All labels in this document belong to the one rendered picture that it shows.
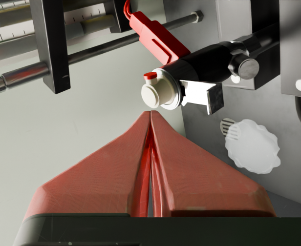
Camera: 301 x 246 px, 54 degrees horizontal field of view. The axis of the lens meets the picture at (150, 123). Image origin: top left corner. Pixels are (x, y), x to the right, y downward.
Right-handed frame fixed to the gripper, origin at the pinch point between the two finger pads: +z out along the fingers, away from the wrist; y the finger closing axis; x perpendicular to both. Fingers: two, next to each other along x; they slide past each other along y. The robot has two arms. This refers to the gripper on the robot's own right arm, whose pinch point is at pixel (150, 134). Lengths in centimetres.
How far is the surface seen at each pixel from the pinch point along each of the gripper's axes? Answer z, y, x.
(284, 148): 25.8, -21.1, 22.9
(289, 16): 14.0, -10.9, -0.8
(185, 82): 5.8, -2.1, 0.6
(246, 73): 7.6, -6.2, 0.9
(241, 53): 9.3, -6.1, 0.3
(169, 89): 6.2, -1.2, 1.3
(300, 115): 11.6, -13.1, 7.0
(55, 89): 20.6, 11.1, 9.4
